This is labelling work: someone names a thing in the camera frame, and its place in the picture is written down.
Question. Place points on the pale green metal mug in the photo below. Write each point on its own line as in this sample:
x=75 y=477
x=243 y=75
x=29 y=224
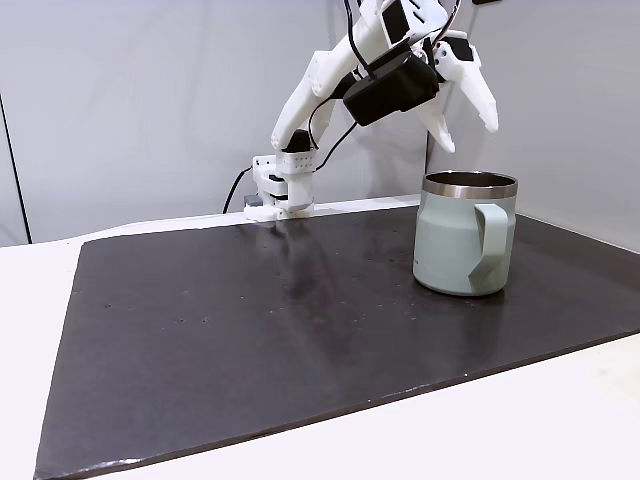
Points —
x=445 y=240

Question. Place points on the black table mat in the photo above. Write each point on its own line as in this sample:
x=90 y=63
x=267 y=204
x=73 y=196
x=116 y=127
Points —
x=200 y=350

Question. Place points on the black camera box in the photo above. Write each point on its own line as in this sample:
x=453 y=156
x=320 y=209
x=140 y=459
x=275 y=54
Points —
x=390 y=92

